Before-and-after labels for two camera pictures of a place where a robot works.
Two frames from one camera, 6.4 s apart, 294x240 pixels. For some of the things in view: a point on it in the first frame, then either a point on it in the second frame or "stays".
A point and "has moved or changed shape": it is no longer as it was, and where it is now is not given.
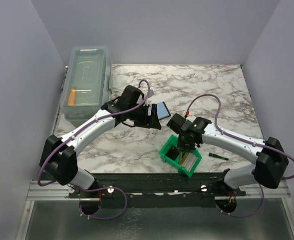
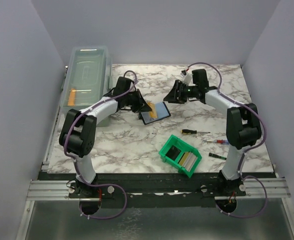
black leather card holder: (162, 112) stays
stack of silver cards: (189, 161) stays
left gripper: (149, 120) to (143, 106)
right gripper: (183, 147) to (175, 97)
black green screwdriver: (218, 156) stays
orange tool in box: (71, 101) stays
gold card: (183, 158) has moved or changed shape
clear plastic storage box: (87, 84) stays
